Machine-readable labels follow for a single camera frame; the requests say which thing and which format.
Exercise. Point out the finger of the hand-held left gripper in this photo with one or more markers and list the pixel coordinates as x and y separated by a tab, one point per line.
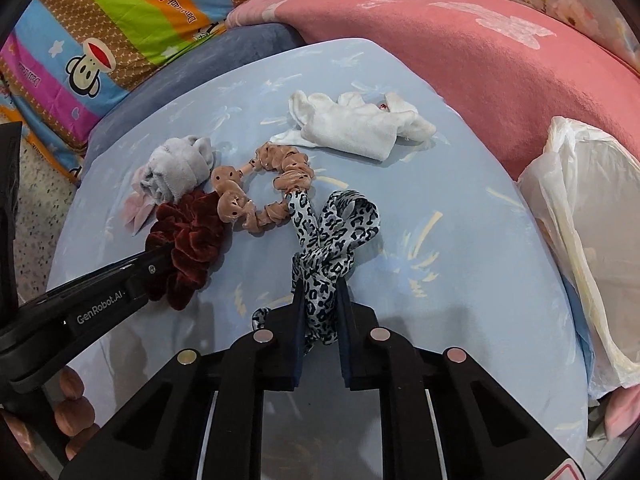
145	272

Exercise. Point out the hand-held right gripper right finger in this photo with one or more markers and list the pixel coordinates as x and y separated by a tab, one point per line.
344	330

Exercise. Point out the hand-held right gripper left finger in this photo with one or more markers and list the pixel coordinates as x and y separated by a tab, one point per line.
299	330

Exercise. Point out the dark red velvet scrunchie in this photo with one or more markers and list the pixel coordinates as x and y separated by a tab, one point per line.
195	240

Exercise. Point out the leopard print ribbon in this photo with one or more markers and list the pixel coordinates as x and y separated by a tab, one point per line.
325	240

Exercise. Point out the light blue trash bin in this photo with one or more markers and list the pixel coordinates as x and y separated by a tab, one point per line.
577	315

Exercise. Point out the white plastic bin bag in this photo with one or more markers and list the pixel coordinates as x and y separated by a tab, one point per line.
595	220

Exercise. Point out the person's left hand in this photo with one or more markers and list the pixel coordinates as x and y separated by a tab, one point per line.
75	412

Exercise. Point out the pink bow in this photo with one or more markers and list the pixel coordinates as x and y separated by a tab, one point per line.
137	210

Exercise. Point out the grey plush scrunchie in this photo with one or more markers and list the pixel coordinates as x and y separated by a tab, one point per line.
175	170

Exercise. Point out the tan dotted scrunchie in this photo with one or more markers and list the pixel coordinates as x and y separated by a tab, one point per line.
230	205

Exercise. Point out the blue-grey cushion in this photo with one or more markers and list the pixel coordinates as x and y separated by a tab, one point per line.
190	65

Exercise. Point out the white sock with red mark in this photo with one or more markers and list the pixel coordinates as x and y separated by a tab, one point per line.
407	115

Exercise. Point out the striped cartoon quilt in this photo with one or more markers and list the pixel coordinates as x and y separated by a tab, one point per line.
115	25

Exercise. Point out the pink blanket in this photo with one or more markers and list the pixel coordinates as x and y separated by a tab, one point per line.
475	70

